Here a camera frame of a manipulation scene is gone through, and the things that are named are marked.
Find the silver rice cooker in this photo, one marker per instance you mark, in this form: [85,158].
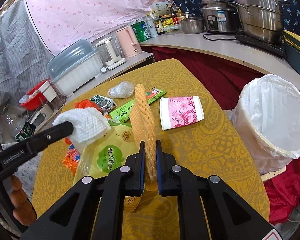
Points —
[220,17]

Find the dark soy sauce bottle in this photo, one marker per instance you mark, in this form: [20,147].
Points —
[158,24]

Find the dark green foil wrapper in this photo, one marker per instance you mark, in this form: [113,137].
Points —
[105,104]

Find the white glass electric kettle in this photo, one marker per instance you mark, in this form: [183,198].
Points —
[110,54]

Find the large steel steamer pot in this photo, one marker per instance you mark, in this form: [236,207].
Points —
[261,19]

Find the white lined trash bin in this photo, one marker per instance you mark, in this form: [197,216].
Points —
[267,117]

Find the left hand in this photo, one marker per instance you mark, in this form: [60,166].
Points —
[23,210]

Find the white lidded canister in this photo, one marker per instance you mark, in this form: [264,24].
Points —
[51,95]

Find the white bottle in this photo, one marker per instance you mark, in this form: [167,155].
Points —
[151,25]

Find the pink white paper cup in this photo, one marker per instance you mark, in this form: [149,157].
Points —
[180,111]

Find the green tin can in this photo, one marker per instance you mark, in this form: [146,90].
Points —
[141,31]

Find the clear plastic bag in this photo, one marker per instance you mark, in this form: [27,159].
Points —
[123,90]

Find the red plastic bag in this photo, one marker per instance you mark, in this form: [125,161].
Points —
[85,104]

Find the pink electric kettle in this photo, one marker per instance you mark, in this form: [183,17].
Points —
[128,42]

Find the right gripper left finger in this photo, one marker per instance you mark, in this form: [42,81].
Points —
[92,208]

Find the orange printed plastic bag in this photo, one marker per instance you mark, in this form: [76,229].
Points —
[72,157]

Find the black induction cooktop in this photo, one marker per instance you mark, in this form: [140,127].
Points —
[277,50]

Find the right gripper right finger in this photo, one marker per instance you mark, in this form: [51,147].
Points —
[209,208]

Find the white paper towel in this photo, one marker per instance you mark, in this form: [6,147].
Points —
[89,125]

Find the pink dotted curtain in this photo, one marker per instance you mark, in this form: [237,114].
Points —
[60,23]

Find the green yellow snack bag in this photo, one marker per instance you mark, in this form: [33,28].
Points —
[108,153]

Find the dish rack with blue lid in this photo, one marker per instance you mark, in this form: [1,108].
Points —
[74,67]

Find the small steel pot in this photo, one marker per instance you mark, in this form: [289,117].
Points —
[193,25]

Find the blue yellow stacked basins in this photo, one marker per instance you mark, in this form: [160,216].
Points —
[292,48]

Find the yellow paisley tablecloth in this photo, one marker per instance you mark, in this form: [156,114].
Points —
[211,146]

